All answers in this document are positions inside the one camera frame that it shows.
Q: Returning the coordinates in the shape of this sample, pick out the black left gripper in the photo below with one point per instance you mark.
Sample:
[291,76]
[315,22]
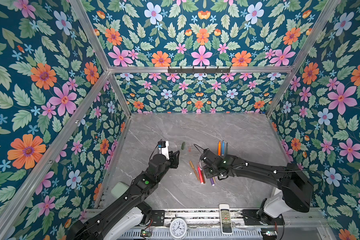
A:
[174,159]

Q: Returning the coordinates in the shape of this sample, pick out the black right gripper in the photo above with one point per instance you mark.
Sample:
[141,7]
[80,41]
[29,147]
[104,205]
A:
[206,174]

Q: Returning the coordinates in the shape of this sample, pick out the orange highlighter pen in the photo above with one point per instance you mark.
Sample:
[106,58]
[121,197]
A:
[219,148]

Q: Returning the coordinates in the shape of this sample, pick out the blue highlighter pen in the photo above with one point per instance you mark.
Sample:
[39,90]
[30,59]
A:
[223,148]

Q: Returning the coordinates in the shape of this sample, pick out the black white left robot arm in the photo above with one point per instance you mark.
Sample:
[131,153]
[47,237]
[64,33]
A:
[129,209]

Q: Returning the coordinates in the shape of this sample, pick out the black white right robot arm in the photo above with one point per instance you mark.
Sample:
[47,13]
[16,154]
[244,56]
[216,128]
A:
[295,187]

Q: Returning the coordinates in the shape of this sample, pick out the pink highlighter pen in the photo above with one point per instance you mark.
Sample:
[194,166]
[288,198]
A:
[202,181]

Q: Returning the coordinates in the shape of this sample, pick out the tan brown pen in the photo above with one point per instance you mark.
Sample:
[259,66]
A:
[194,170]

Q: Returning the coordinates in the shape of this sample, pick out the pale green sponge block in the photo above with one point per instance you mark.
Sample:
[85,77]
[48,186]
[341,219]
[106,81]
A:
[119,189]

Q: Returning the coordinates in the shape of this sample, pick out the white remote control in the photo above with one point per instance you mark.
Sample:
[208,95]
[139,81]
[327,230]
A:
[225,219]

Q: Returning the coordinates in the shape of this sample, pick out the white analog clock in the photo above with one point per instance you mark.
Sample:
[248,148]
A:
[178,229]

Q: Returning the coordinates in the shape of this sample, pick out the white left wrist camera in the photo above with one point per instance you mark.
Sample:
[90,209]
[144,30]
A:
[163,148]

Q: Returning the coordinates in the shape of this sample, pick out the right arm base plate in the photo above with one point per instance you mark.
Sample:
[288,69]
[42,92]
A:
[252,217]

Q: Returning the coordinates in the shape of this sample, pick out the black hook rail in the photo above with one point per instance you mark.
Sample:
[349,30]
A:
[199,70]

